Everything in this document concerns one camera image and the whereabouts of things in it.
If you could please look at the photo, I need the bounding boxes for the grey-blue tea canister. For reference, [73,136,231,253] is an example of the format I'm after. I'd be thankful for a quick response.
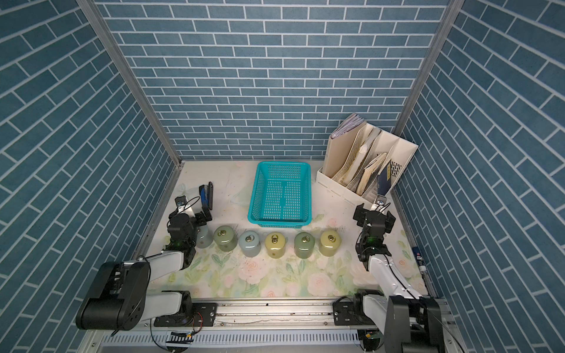
[197,225,213,249]
[238,230,260,257]

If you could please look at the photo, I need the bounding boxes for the yellow-green tea canister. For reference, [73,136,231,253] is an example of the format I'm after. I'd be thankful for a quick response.
[319,229,341,257]

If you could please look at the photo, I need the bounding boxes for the dark green tea canister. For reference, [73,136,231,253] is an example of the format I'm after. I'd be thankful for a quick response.
[294,232,315,259]

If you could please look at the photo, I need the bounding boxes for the yellow tea canister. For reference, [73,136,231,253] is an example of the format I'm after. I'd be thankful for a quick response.
[265,232,286,259]

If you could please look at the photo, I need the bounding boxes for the teal plastic basket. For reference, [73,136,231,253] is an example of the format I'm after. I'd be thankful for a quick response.
[248,161,312,228]

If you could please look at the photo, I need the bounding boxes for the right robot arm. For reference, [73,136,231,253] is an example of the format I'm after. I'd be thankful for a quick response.
[333,204,447,352]

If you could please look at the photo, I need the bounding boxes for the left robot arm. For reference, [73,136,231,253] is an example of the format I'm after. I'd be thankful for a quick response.
[76,207,212,332]

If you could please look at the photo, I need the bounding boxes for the blue stapler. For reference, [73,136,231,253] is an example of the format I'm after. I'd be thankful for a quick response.
[199,182,213,210]

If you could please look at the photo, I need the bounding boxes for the dark blue booklet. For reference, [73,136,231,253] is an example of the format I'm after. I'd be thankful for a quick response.
[377,160,392,196]

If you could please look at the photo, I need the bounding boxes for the beige file organizer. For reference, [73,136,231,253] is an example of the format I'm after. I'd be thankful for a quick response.
[316,123,418,206]

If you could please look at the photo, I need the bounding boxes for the purple-grey folder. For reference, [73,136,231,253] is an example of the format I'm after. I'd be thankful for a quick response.
[330,113,366,139]

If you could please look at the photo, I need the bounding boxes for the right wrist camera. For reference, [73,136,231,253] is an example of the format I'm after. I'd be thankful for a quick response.
[371,195,390,213]

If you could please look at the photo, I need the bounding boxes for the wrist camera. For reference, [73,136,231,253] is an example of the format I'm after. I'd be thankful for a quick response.
[175,195,200,217]
[371,195,390,213]

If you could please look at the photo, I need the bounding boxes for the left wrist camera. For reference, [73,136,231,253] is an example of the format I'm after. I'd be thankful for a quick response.
[175,195,200,217]

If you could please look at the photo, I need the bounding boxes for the marker pen at wall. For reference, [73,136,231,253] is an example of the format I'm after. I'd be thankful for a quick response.
[412,247,427,273]

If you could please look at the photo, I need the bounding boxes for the aluminium front rail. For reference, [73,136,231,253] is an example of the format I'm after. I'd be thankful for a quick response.
[123,297,464,353]

